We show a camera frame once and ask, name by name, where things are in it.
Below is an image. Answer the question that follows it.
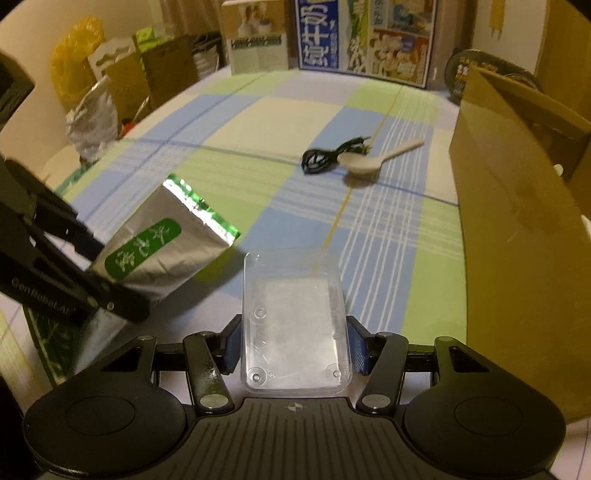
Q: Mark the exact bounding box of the large brown cardboard box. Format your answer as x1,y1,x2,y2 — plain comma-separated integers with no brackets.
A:
536,0,591,88

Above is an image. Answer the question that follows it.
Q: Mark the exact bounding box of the blue milk carton box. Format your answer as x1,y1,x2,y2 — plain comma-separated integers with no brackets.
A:
293,0,438,88

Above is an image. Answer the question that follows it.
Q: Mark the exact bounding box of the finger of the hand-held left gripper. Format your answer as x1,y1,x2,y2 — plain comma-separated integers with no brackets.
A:
28,233,151,325
4,159,105,269

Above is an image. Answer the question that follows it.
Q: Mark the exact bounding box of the cardboard carrier with white handle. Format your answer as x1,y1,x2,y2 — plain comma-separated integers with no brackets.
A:
87,39,151,125

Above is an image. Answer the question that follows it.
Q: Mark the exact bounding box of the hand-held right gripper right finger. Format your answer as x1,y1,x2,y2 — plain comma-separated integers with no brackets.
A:
345,316,502,412

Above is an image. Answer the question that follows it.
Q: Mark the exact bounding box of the silver green tea packet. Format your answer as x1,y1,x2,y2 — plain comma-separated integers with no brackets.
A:
25,173,242,388

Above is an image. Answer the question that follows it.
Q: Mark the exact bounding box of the yellow wall hanger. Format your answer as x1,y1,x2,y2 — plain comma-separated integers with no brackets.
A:
487,0,509,35

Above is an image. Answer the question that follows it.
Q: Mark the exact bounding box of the crumpled silver foil bag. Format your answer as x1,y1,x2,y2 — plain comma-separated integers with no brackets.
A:
65,76,122,162

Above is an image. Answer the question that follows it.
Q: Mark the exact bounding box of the yellow plastic bag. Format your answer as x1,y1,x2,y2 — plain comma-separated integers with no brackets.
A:
50,16,106,100

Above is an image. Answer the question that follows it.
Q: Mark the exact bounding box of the black cable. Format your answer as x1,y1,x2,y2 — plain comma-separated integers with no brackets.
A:
301,134,374,176

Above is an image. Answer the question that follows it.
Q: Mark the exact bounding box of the small brown cardboard box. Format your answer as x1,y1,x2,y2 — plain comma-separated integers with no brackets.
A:
141,34,199,109

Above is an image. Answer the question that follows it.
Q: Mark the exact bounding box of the light green box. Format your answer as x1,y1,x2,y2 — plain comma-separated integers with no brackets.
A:
133,27,169,51

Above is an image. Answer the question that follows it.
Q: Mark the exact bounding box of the round black lidded bowl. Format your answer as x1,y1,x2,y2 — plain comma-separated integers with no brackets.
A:
444,48,541,100

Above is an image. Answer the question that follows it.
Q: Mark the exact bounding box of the checked cloth desktop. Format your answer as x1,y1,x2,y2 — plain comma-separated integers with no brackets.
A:
0,67,472,402

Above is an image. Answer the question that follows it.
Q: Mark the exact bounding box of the clear plastic box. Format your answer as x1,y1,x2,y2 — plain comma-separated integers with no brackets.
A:
242,249,354,398

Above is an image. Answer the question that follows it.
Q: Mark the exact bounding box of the beige product box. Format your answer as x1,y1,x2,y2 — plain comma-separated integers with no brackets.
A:
221,0,291,76

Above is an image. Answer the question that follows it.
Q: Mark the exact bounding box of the wooden spoon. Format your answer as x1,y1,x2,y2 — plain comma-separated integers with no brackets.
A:
337,137,424,176

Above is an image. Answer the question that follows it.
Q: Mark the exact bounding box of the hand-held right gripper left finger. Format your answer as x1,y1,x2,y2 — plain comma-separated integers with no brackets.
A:
99,315,243,412

